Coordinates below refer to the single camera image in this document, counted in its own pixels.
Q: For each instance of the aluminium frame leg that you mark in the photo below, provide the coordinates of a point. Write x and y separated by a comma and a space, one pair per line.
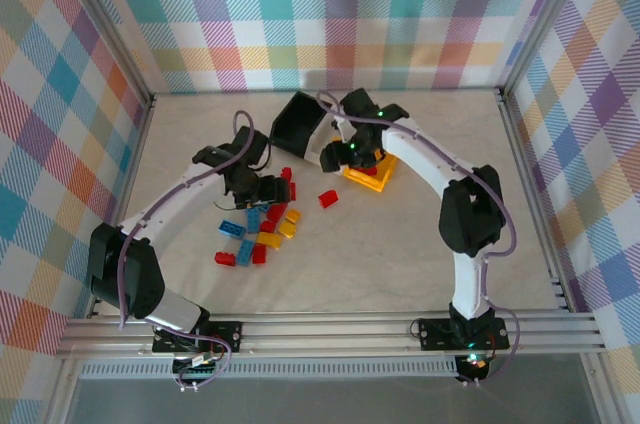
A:
62, 394
600, 394

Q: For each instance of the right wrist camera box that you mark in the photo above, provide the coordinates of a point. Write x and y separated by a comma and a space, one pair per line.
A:
336, 130

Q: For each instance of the blue lego brick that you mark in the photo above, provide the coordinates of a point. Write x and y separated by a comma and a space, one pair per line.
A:
232, 228
245, 252
253, 220

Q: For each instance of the yellow plastic bin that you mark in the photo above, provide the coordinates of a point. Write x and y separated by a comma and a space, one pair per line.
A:
375, 184

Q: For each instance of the red sloped lego brick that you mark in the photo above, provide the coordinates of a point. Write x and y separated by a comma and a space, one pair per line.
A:
328, 199

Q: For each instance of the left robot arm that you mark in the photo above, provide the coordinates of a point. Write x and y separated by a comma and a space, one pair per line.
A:
165, 204

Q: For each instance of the aluminium frame post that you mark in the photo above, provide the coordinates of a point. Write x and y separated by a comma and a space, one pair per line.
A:
100, 19
545, 24

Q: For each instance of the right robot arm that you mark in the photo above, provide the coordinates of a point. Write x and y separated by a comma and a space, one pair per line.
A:
465, 224

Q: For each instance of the aluminium mounting rail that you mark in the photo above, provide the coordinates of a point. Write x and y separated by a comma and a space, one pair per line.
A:
325, 336

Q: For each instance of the aluminium side rail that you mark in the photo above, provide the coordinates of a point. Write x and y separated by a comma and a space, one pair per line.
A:
142, 129
525, 169

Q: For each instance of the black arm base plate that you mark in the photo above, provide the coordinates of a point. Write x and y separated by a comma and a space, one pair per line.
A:
227, 331
435, 334

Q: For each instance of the white plastic bin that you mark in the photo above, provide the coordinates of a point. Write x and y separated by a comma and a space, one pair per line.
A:
317, 144

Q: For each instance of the black plastic bin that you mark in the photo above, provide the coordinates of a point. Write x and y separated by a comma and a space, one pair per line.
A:
297, 119

